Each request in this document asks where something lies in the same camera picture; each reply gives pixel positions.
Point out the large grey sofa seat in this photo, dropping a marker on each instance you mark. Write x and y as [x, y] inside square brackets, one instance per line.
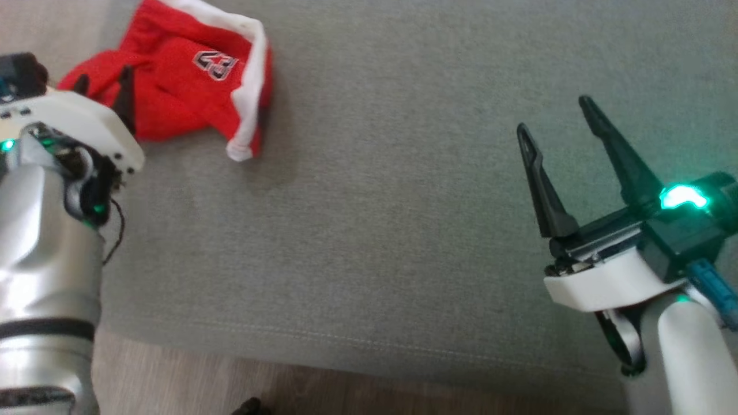
[375, 202]

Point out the red shorts number 23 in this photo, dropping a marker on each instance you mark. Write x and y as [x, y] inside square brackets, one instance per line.
[184, 98]

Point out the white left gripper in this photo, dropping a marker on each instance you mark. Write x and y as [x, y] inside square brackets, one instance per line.
[75, 118]

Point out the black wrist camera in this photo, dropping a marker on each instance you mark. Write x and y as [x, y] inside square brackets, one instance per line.
[23, 75]
[686, 230]

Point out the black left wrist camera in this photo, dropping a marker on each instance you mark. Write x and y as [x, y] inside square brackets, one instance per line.
[23, 75]

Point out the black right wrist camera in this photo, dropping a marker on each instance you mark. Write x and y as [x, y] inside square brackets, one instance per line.
[686, 230]

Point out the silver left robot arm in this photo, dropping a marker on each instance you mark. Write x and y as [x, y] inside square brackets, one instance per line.
[46, 259]

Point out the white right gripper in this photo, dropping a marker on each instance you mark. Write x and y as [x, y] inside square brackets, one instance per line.
[611, 282]

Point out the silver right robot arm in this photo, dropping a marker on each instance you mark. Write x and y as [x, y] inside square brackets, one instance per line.
[680, 357]

